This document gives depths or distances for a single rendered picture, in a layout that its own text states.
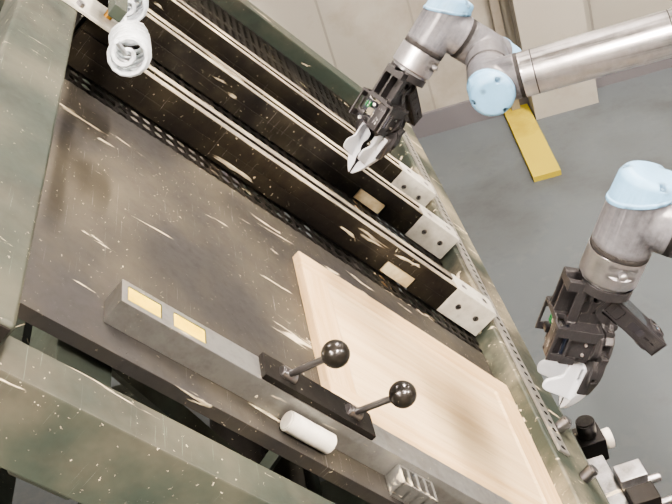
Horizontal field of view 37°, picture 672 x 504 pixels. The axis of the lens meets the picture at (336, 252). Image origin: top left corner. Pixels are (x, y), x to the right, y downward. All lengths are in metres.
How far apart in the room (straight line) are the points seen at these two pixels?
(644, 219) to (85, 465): 0.68
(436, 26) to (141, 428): 0.95
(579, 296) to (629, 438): 1.97
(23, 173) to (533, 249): 3.02
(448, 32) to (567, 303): 0.63
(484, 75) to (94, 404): 0.88
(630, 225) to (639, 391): 2.17
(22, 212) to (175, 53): 1.12
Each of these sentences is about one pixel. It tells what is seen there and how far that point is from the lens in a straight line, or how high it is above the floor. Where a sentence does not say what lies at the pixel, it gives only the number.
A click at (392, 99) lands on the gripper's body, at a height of 1.58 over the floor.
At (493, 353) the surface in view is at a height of 0.89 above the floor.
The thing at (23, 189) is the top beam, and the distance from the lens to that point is 1.22.
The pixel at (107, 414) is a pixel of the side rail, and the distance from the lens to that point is 1.08.
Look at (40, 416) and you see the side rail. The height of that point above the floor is 1.75.
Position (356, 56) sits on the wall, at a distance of 4.85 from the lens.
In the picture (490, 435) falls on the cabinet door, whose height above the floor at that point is 1.01.
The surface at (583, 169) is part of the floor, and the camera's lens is 4.49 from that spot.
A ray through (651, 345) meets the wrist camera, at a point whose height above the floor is 1.43.
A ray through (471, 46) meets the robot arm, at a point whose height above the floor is 1.62.
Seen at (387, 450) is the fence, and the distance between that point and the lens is 1.48.
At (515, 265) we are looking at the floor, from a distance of 4.00.
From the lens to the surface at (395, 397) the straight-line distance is 1.37.
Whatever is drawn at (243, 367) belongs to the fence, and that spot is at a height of 1.54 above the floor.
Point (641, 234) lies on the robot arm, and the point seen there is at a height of 1.62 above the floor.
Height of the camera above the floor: 2.34
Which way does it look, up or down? 32 degrees down
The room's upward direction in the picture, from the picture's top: 19 degrees counter-clockwise
